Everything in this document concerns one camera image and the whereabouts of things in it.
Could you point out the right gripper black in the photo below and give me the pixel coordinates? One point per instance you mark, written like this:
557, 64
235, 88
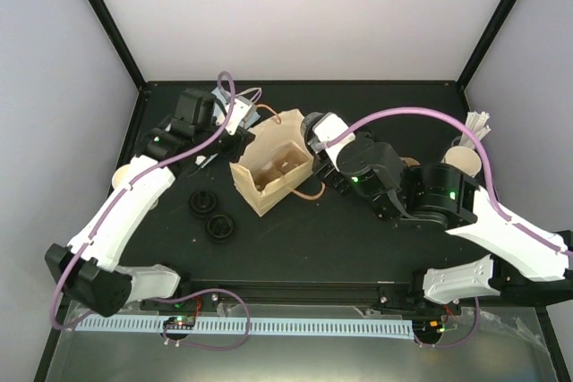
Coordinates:
323, 170

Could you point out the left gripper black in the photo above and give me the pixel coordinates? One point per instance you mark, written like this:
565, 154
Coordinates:
243, 139

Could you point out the beige paper bag with handles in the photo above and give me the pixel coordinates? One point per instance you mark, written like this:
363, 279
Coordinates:
273, 135

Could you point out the black cup lid single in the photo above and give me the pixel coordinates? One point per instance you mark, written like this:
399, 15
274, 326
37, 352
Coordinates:
219, 227

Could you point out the brown cardboard cup carrier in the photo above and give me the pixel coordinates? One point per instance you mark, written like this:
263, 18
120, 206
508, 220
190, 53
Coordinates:
410, 161

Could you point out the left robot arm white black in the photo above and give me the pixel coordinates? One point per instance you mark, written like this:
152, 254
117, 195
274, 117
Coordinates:
88, 268

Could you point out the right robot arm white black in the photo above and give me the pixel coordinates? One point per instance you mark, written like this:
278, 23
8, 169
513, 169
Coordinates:
525, 265

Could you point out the light blue paper bag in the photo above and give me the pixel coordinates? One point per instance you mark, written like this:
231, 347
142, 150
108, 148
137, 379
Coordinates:
221, 99

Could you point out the stack of black cup lids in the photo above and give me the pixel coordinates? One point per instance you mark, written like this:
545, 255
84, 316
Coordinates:
202, 203

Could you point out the white cup stack left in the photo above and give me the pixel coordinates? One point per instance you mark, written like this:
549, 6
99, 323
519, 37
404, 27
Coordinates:
119, 176

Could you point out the stack of white paper cups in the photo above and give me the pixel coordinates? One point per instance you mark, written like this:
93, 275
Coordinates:
464, 159

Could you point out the clear glass straw jar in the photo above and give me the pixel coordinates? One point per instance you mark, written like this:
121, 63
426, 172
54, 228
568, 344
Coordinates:
457, 140

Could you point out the left controller circuit board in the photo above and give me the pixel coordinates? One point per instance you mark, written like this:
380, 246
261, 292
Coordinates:
179, 323

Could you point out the controller circuit board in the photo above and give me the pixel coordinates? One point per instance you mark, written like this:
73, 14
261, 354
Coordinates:
427, 327
179, 323

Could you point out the right controller circuit board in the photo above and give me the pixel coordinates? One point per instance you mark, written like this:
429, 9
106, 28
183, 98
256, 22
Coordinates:
427, 327

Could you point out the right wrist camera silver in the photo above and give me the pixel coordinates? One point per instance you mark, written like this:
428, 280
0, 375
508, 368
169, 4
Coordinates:
318, 129

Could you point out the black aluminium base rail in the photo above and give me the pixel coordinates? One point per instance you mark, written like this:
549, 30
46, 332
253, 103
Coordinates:
393, 298

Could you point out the light blue slotted cable duct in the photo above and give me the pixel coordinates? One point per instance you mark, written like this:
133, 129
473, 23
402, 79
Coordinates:
153, 324

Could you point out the left black frame post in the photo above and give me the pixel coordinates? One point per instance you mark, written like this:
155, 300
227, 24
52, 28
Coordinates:
107, 22

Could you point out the black frame post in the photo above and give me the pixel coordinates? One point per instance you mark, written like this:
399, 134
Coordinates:
490, 32
107, 22

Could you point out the right black frame post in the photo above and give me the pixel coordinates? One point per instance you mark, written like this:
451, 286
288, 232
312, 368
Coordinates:
490, 32

